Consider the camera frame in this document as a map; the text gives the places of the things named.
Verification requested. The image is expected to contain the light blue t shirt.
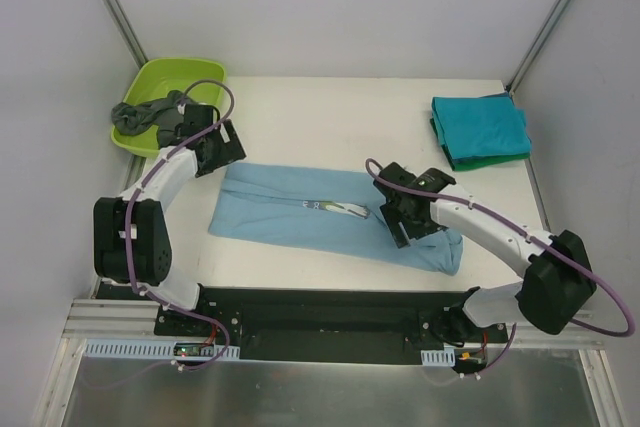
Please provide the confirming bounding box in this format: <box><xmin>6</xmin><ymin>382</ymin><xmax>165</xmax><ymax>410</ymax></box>
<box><xmin>208</xmin><ymin>163</ymin><xmax>463</xmax><ymax>276</ymax></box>

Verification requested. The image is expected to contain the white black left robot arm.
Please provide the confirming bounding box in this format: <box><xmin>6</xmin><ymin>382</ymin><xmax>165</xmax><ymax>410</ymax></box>
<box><xmin>93</xmin><ymin>104</ymin><xmax>246</xmax><ymax>336</ymax></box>

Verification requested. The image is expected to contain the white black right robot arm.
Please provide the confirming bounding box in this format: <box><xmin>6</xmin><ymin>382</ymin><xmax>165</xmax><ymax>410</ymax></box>
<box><xmin>374</xmin><ymin>163</ymin><xmax>596</xmax><ymax>342</ymax></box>

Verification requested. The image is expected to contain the grey crumpled t shirt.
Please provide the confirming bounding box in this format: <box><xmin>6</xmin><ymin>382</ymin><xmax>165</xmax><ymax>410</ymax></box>
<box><xmin>111</xmin><ymin>90</ymin><xmax>184</xmax><ymax>148</ymax></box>

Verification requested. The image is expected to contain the lime green plastic basin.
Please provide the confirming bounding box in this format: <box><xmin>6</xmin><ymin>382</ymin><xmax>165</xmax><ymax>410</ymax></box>
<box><xmin>111</xmin><ymin>58</ymin><xmax>227</xmax><ymax>158</ymax></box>

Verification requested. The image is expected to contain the green folded t shirt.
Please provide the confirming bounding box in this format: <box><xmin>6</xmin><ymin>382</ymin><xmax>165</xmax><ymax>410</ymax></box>
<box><xmin>438</xmin><ymin>141</ymin><xmax>530</xmax><ymax>172</ymax></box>

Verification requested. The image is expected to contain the teal folded t shirt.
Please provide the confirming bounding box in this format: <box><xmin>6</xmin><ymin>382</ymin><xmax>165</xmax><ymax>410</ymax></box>
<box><xmin>431</xmin><ymin>97</ymin><xmax>531</xmax><ymax>159</ymax></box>

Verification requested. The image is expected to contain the dark blue folded t shirt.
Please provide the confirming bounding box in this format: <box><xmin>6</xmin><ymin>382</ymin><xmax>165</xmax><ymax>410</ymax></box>
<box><xmin>481</xmin><ymin>91</ymin><xmax>510</xmax><ymax>98</ymax></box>

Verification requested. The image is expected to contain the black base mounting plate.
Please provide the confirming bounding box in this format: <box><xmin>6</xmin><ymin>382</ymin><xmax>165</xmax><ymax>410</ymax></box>
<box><xmin>94</xmin><ymin>282</ymin><xmax>574</xmax><ymax>366</ymax></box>

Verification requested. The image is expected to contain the right white slotted cable duct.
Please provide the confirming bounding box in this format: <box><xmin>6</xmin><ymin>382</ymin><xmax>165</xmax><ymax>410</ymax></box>
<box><xmin>420</xmin><ymin>348</ymin><xmax>456</xmax><ymax>368</ymax></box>

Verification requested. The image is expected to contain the white slotted cable duct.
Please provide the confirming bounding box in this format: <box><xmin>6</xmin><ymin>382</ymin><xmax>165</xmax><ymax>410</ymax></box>
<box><xmin>420</xmin><ymin>348</ymin><xmax>456</xmax><ymax>368</ymax></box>
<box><xmin>85</xmin><ymin>339</ymin><xmax>240</xmax><ymax>362</ymax></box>

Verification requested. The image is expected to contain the front aluminium rail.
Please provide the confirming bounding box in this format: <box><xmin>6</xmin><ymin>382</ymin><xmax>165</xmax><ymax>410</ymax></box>
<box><xmin>62</xmin><ymin>299</ymin><xmax>605</xmax><ymax>350</ymax></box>

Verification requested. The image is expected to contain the left aluminium frame post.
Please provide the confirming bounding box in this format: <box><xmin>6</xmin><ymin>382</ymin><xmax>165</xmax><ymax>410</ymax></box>
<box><xmin>102</xmin><ymin>0</ymin><xmax>148</xmax><ymax>68</ymax></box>

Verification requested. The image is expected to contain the aluminium frame post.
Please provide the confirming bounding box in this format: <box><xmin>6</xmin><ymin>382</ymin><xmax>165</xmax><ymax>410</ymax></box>
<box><xmin>505</xmin><ymin>0</ymin><xmax>574</xmax><ymax>96</ymax></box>
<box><xmin>102</xmin><ymin>0</ymin><xmax>148</xmax><ymax>68</ymax></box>

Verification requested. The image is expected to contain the left white slotted cable duct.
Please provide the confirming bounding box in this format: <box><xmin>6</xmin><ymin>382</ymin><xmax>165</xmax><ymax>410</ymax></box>
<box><xmin>85</xmin><ymin>339</ymin><xmax>240</xmax><ymax>362</ymax></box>

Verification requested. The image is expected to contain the right aluminium frame post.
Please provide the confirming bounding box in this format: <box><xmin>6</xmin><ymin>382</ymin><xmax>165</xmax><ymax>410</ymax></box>
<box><xmin>505</xmin><ymin>0</ymin><xmax>574</xmax><ymax>96</ymax></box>

